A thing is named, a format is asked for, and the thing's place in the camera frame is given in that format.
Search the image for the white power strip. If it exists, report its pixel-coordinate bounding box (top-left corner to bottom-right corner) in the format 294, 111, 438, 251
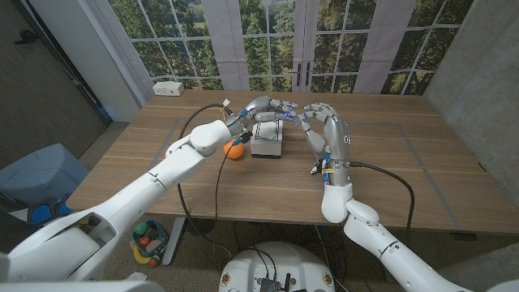
152, 80, 186, 97

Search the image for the printed window garden backdrop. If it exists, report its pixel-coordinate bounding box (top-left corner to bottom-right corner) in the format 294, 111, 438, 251
87, 0, 475, 97

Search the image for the dark trouser leg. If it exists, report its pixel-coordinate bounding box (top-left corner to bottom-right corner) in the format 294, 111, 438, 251
0, 210, 37, 247

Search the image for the white square box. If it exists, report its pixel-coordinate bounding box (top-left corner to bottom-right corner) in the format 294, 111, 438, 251
250, 119, 284, 159

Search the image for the white paper sheet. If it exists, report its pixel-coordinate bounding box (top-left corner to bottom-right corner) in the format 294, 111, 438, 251
121, 272, 149, 283

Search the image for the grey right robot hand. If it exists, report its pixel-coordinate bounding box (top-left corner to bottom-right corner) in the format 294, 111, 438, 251
298, 102, 352, 163

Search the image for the yellow toy banana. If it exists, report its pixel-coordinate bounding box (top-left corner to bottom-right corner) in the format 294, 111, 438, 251
132, 247, 152, 265

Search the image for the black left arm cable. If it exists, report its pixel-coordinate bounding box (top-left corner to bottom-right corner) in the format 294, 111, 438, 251
177, 103, 234, 260

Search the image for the orange ball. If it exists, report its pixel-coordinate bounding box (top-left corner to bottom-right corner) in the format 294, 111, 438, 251
222, 140, 246, 161

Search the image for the white table leg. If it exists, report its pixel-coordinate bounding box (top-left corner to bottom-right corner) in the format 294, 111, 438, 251
161, 217, 188, 267

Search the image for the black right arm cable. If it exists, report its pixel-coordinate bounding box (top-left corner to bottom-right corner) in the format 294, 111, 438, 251
348, 161, 415, 232

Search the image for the black door handle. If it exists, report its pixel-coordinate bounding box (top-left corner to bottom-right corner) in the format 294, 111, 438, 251
14, 29, 41, 45

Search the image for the dark wooden door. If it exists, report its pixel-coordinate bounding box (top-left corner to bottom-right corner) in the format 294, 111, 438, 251
0, 0, 113, 171

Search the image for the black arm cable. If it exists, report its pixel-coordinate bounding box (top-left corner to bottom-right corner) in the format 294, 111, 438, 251
177, 103, 234, 260
348, 161, 415, 232

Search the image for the basket of toys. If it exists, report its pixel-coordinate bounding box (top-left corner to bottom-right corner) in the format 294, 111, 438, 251
131, 218, 170, 268

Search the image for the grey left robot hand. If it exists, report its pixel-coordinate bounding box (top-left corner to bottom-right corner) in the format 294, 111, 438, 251
226, 95, 300, 135

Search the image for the black round grille device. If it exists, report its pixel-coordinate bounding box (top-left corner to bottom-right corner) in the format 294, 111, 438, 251
185, 217, 218, 236

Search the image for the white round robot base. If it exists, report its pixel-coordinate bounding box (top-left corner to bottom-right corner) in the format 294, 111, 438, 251
217, 241, 337, 292

